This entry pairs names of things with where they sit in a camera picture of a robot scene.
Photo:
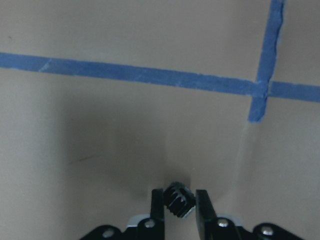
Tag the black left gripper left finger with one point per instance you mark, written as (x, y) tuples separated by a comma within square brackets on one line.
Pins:
[(157, 214)]

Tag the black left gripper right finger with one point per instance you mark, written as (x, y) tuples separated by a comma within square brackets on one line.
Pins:
[(205, 214)]

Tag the black bearing gear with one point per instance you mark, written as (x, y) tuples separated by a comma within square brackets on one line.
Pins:
[(179, 199)]

